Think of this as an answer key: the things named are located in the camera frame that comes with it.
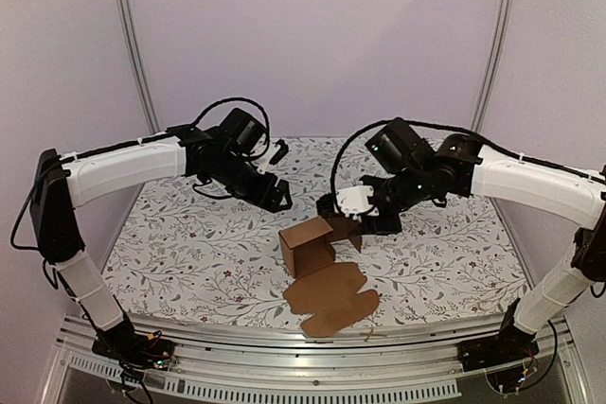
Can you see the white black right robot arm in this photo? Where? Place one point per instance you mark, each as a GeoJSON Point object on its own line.
{"type": "Point", "coordinates": [468, 164]}

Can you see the aluminium frame post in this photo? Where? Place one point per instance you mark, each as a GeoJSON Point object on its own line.
{"type": "Point", "coordinates": [126, 19]}
{"type": "Point", "coordinates": [497, 45]}

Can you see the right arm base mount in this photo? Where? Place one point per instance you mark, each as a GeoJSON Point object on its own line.
{"type": "Point", "coordinates": [509, 345]}

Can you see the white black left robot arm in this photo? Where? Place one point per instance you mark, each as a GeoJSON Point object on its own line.
{"type": "Point", "coordinates": [237, 154]}

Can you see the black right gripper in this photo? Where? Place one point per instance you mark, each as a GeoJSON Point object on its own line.
{"type": "Point", "coordinates": [367, 217]}

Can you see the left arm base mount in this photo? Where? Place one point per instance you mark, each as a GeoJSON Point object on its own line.
{"type": "Point", "coordinates": [139, 351]}

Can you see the small wooden cross stick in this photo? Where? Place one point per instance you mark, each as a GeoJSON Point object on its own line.
{"type": "Point", "coordinates": [371, 334]}

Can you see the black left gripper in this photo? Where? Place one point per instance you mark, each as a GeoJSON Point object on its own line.
{"type": "Point", "coordinates": [259, 198]}

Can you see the right aluminium frame post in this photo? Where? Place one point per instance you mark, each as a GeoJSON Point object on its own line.
{"type": "Point", "coordinates": [497, 45]}

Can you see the brown cardboard box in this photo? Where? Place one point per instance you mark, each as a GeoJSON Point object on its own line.
{"type": "Point", "coordinates": [329, 293]}

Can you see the aluminium front rail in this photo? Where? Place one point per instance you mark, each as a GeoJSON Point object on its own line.
{"type": "Point", "coordinates": [233, 364]}

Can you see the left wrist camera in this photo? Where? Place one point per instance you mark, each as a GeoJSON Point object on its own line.
{"type": "Point", "coordinates": [270, 157]}

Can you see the left aluminium frame post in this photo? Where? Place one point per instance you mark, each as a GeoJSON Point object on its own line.
{"type": "Point", "coordinates": [126, 19]}

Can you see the floral patterned table mat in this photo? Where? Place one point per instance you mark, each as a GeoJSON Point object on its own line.
{"type": "Point", "coordinates": [197, 258]}

